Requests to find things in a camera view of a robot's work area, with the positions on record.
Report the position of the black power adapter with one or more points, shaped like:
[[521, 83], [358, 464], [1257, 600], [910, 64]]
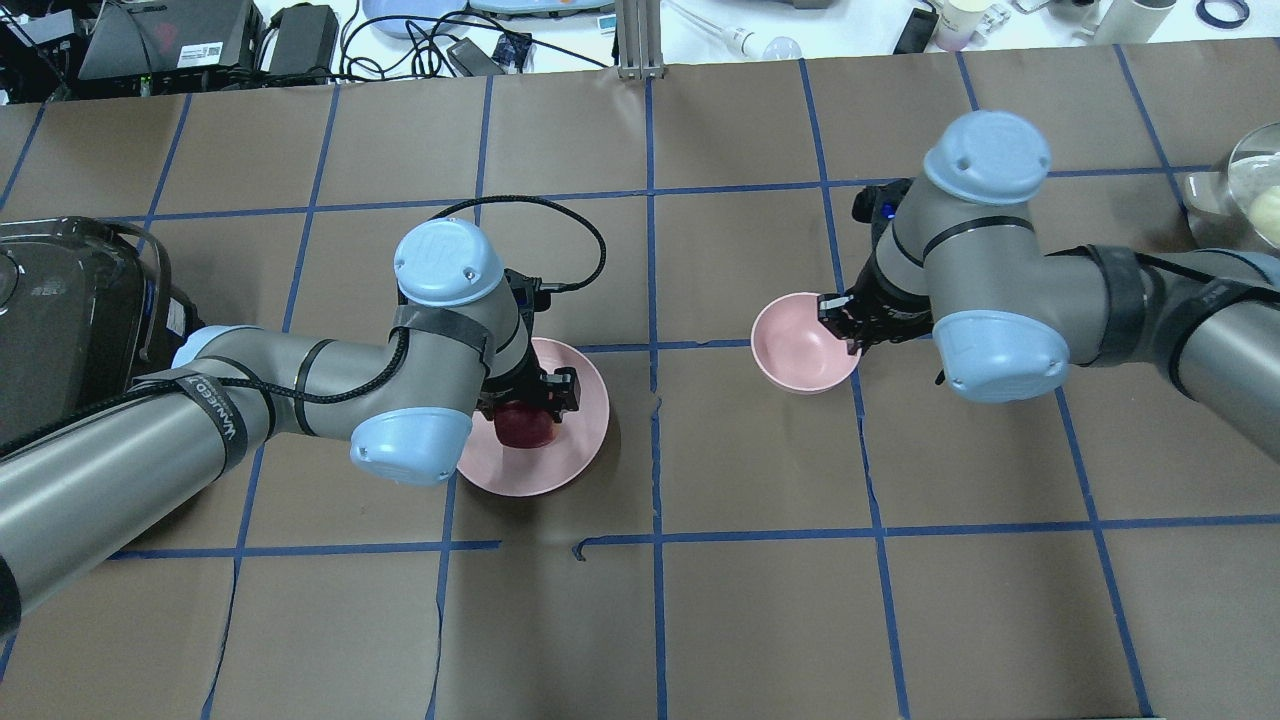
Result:
[[304, 43]]

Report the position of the glass bowl with fruit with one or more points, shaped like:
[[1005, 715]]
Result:
[[1234, 204]]

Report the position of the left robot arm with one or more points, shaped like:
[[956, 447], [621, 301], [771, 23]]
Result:
[[77, 489]]

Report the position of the black appliance with handle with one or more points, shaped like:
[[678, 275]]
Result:
[[86, 306]]

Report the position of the black laptop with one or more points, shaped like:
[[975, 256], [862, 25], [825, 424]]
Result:
[[171, 39]]

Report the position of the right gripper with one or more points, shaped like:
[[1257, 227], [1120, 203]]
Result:
[[884, 305]]

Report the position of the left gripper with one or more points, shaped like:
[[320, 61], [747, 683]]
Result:
[[516, 382]]

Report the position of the red apple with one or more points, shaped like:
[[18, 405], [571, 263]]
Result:
[[521, 425]]

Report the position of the pink plate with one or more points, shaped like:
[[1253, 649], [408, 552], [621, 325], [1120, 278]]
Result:
[[527, 472]]

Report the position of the aluminium frame post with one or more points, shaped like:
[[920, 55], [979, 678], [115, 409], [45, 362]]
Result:
[[638, 41]]

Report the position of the pink bowl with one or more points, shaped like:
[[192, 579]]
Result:
[[794, 351]]

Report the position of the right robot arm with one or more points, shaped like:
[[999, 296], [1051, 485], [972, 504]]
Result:
[[955, 257]]

